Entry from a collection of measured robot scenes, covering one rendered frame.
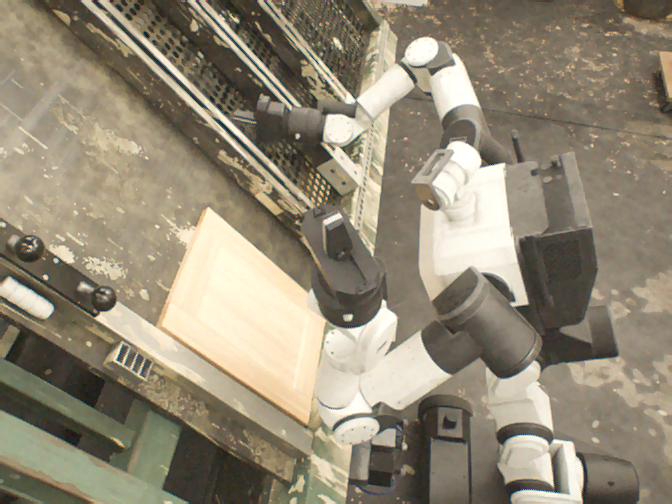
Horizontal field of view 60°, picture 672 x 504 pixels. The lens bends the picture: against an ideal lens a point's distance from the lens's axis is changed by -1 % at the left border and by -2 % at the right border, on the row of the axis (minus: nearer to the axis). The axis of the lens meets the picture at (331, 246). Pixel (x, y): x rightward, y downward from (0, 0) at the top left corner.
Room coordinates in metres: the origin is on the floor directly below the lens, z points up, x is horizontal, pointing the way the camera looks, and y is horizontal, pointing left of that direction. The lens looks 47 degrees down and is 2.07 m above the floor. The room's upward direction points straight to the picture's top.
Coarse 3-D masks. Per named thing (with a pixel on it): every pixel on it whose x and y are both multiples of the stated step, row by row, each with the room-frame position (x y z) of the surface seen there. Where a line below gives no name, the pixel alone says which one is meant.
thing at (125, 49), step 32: (64, 0) 1.10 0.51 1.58; (96, 0) 1.13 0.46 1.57; (96, 32) 1.09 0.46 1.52; (128, 32) 1.12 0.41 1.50; (128, 64) 1.09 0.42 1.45; (160, 64) 1.12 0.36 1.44; (160, 96) 1.08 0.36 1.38; (192, 96) 1.11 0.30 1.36; (192, 128) 1.07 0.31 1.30; (224, 128) 1.10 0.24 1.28; (224, 160) 1.06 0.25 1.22; (256, 160) 1.09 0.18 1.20; (256, 192) 1.06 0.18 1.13; (288, 192) 1.07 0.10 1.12; (288, 224) 1.05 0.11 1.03
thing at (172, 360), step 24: (0, 264) 0.56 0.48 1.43; (48, 288) 0.55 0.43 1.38; (72, 312) 0.55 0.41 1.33; (120, 312) 0.58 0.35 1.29; (120, 336) 0.54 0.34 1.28; (144, 336) 0.56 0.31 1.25; (168, 336) 0.58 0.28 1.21; (168, 360) 0.54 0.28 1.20; (192, 360) 0.57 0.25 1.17; (192, 384) 0.53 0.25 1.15; (216, 384) 0.55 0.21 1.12; (216, 408) 0.53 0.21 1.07; (240, 408) 0.53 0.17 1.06; (264, 408) 0.55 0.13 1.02; (264, 432) 0.51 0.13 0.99; (288, 432) 0.53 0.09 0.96
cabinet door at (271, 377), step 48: (192, 240) 0.83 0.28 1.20; (240, 240) 0.90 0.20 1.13; (192, 288) 0.72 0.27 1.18; (240, 288) 0.79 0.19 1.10; (288, 288) 0.87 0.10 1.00; (192, 336) 0.62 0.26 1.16; (240, 336) 0.68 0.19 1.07; (288, 336) 0.75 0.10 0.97; (240, 384) 0.59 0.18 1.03; (288, 384) 0.64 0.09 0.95
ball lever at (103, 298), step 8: (80, 288) 0.57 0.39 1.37; (88, 288) 0.57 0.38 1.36; (96, 288) 0.52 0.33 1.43; (104, 288) 0.52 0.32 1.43; (112, 288) 0.52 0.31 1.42; (88, 296) 0.56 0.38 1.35; (96, 296) 0.50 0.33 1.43; (104, 296) 0.50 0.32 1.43; (112, 296) 0.51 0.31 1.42; (96, 304) 0.50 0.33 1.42; (104, 304) 0.50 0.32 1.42; (112, 304) 0.50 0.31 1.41
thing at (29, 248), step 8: (8, 240) 0.58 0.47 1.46; (16, 240) 0.58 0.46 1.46; (24, 240) 0.52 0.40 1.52; (32, 240) 0.52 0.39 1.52; (40, 240) 0.53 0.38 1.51; (16, 248) 0.51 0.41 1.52; (24, 248) 0.51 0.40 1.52; (32, 248) 0.51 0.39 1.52; (40, 248) 0.52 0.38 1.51; (24, 256) 0.50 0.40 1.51; (32, 256) 0.51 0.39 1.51; (40, 256) 0.51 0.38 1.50
